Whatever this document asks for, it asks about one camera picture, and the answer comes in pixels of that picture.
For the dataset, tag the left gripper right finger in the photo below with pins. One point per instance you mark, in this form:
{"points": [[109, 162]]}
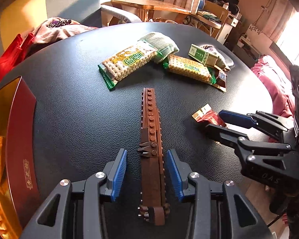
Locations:
{"points": [[218, 210]]}

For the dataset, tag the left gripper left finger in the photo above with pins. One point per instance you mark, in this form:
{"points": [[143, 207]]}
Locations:
{"points": [[75, 209]]}

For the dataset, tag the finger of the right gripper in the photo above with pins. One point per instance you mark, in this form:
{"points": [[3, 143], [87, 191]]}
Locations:
{"points": [[270, 124], [235, 139]]}

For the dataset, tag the red snack wrapper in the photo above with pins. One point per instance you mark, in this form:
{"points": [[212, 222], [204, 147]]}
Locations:
{"points": [[207, 116]]}

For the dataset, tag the brown brick-built toy bar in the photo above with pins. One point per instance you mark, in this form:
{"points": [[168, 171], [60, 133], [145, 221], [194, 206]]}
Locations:
{"points": [[153, 207]]}

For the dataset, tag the beige white sock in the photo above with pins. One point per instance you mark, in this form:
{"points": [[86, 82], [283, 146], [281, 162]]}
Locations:
{"points": [[221, 62]]}

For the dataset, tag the cracker pack green wrapper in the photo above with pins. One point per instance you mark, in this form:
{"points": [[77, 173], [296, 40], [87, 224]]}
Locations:
{"points": [[122, 64]]}

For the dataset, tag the pink blanket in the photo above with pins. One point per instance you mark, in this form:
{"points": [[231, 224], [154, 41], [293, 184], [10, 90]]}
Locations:
{"points": [[277, 84]]}

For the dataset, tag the red gift box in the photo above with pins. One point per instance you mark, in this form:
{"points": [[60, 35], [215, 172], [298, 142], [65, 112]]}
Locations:
{"points": [[19, 194]]}

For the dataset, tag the green yellow small box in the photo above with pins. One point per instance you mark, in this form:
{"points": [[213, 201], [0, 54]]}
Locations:
{"points": [[202, 56]]}

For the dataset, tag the wooden shelf desk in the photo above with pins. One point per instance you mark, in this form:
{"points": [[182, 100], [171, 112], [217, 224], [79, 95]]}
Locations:
{"points": [[212, 19]]}

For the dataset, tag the green rolled sock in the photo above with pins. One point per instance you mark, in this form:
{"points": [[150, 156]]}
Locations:
{"points": [[165, 46]]}

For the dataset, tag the wooden table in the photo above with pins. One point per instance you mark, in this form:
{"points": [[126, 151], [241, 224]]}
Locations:
{"points": [[146, 8]]}

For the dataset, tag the red cloth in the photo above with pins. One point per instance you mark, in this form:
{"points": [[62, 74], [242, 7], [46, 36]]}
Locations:
{"points": [[15, 53]]}

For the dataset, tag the pink brown cloth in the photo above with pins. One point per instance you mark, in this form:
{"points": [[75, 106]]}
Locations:
{"points": [[56, 29]]}

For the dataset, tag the grey armchair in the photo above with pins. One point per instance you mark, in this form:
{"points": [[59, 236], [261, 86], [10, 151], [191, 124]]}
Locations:
{"points": [[113, 16]]}

